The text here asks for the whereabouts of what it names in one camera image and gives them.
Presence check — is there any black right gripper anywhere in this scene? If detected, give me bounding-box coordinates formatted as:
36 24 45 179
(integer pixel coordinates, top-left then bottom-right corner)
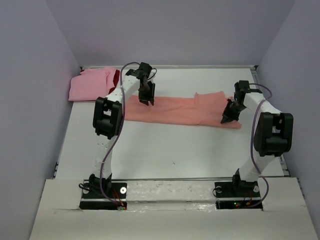
220 99 247 124

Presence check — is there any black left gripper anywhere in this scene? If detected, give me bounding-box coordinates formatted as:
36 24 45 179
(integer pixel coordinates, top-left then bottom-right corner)
137 82 155 106

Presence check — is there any salmon orange t-shirt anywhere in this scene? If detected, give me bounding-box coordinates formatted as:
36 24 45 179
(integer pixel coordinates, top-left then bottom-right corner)
125 91 242 129

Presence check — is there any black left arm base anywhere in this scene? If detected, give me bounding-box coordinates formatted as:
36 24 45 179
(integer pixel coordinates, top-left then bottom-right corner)
78 181 128 211

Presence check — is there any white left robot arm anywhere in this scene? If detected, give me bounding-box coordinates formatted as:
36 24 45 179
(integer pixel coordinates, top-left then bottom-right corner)
87 62 157 199

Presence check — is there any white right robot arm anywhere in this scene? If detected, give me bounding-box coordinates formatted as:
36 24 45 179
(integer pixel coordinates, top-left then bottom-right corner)
215 80 294 199

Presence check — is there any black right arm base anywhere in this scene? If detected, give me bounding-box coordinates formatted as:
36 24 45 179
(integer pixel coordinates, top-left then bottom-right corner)
212 181 263 210

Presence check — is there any folded dark red t-shirt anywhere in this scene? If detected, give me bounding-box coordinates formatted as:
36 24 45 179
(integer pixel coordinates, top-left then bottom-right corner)
79 67 120 101

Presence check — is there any folded pink t-shirt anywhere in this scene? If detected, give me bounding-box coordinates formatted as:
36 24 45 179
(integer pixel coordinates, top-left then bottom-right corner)
68 66 120 102

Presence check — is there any white foam front panel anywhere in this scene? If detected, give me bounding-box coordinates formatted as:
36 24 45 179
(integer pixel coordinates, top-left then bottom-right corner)
30 177 317 240

